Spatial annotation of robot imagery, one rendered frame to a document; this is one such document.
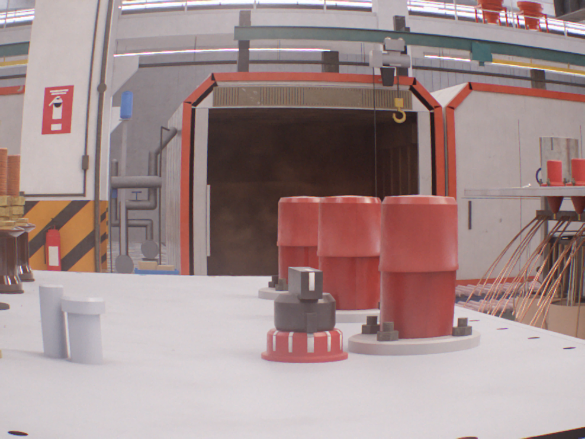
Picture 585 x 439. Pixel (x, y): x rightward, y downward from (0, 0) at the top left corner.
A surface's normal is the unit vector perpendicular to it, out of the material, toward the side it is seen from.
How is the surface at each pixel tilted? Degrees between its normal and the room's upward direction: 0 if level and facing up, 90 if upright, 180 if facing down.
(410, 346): 90
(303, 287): 90
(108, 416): 0
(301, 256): 91
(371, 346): 90
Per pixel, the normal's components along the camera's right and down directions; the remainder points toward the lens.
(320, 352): 0.41, -0.02
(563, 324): -0.86, 0.00
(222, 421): 0.00, -1.00
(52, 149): 0.14, 0.01
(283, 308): -0.65, 0.00
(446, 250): 0.63, -0.01
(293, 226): -0.38, -0.01
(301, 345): -0.07, -0.02
